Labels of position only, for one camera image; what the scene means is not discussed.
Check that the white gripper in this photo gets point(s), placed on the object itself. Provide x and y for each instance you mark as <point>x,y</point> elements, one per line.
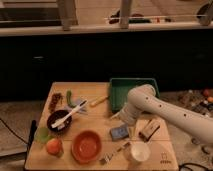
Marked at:
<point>129,114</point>

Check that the blue sponge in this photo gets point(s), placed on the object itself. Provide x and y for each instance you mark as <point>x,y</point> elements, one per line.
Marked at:
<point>119,133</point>

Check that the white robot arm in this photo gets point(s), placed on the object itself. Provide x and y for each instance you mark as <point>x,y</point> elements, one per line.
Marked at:
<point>142,98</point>

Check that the wooden block toy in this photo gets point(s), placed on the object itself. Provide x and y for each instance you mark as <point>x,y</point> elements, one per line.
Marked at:
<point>147,132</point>

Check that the green plastic tray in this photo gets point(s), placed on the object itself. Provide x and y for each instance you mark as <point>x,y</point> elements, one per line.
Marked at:
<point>119,88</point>

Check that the white cup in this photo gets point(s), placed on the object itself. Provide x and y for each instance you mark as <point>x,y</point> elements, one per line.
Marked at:
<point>139,152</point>

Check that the blue cloth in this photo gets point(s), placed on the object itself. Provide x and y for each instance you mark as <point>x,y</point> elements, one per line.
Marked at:
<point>77,108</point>

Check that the silver fork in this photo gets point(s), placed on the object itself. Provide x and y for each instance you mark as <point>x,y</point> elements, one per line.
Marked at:
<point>107,157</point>

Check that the orange bowl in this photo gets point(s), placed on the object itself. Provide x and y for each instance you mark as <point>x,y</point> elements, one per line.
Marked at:
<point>86,147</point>

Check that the green pepper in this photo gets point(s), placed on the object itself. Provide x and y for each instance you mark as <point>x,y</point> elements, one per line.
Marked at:
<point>68,99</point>

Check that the white spatula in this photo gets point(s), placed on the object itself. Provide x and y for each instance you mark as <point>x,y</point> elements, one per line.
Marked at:
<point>60,121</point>

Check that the brown red food pile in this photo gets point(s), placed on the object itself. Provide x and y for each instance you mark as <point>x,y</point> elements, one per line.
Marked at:
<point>56,97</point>

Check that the orange fruit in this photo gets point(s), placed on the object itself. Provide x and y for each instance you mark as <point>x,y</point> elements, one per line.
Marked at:
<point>54,146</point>

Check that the green cup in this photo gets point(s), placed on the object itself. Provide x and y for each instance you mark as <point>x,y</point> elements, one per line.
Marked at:
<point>41,135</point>

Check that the yellow handled knife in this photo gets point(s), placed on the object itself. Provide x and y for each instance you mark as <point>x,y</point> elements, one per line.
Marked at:
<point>98,101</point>

